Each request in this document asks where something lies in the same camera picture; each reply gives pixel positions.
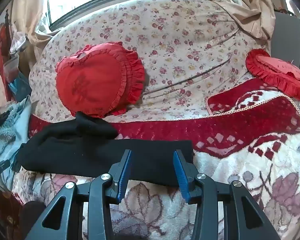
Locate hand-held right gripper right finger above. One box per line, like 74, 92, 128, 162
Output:
173, 149, 282, 240

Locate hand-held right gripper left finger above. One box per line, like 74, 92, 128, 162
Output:
25, 149, 133, 240

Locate black pants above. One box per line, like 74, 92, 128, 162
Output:
15, 112, 193, 187

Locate red and white plush blanket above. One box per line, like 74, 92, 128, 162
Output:
11, 77, 300, 240

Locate red heart-shaped ruffled pillow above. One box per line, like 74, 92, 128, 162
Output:
55, 42, 145, 118

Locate light blue towel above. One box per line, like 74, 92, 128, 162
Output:
0, 95, 32, 180

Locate floral quilt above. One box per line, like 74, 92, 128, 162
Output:
29, 0, 271, 123

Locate teal bag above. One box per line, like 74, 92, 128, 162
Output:
8, 72, 31, 100

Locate dark grey panel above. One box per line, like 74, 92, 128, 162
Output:
270, 11, 300, 68

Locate red hanging cloth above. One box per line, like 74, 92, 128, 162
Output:
0, 25, 15, 100

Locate beige cloth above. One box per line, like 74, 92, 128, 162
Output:
214, 0, 276, 40

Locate beige curtain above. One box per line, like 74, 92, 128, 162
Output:
11, 0, 53, 53

